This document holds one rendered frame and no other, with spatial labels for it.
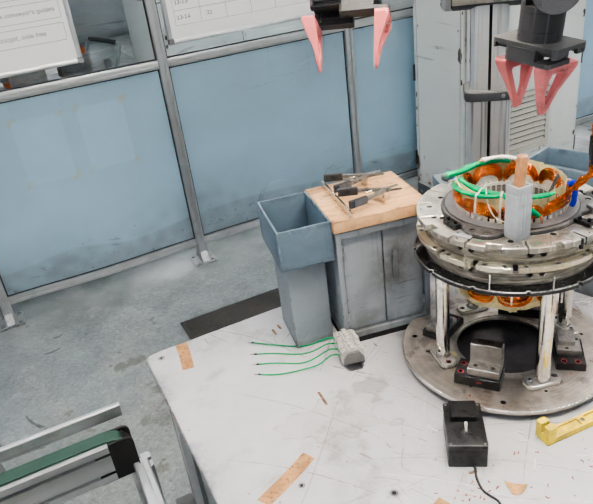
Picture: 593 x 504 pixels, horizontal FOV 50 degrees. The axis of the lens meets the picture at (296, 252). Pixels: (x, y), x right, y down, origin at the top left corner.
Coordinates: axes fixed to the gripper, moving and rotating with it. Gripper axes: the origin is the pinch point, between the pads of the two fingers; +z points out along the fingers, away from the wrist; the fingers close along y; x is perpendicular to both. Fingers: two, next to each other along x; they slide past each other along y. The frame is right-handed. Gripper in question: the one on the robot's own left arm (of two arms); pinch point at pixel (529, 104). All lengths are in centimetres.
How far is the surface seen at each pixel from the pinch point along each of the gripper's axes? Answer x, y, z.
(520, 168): -0.9, 0.7, 9.4
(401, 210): -0.8, -24.6, 27.5
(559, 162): 43, -22, 30
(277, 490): -45, -3, 53
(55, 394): -62, -158, 148
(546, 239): 2.1, 5.1, 20.8
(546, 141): 217, -146, 115
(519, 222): -1.3, 2.3, 17.7
